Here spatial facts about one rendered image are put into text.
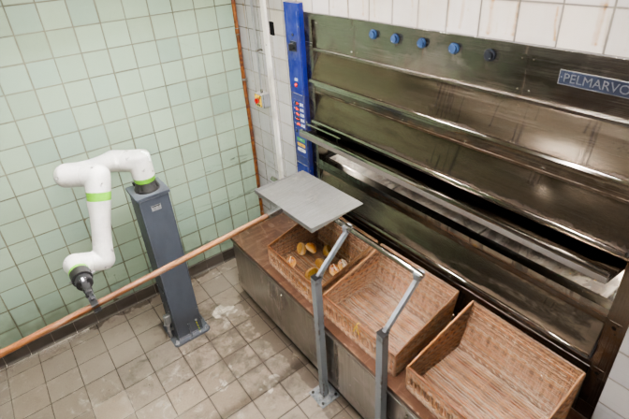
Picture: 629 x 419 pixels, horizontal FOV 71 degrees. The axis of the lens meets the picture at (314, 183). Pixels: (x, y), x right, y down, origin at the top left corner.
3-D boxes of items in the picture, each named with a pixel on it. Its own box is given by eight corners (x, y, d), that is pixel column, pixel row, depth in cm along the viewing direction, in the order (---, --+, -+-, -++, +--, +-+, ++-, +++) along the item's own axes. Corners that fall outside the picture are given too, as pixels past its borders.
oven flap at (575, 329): (320, 192, 308) (327, 165, 302) (590, 357, 181) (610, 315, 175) (315, 192, 305) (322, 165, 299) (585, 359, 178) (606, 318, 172)
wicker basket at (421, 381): (466, 336, 236) (473, 297, 222) (574, 413, 196) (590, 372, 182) (402, 387, 212) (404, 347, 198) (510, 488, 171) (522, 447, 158)
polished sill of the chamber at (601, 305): (326, 161, 301) (326, 155, 299) (613, 310, 173) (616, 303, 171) (319, 164, 298) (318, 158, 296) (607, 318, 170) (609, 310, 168)
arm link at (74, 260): (60, 270, 221) (60, 252, 217) (88, 266, 229) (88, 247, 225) (66, 285, 211) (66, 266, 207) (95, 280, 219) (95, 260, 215)
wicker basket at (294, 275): (325, 235, 322) (323, 203, 308) (379, 275, 281) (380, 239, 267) (268, 263, 298) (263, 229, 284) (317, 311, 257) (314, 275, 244)
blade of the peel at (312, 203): (312, 233, 225) (311, 228, 224) (255, 193, 264) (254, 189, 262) (363, 203, 243) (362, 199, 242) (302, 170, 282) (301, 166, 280)
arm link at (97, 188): (91, 163, 227) (76, 165, 215) (114, 163, 225) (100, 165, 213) (94, 197, 229) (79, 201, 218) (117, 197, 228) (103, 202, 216)
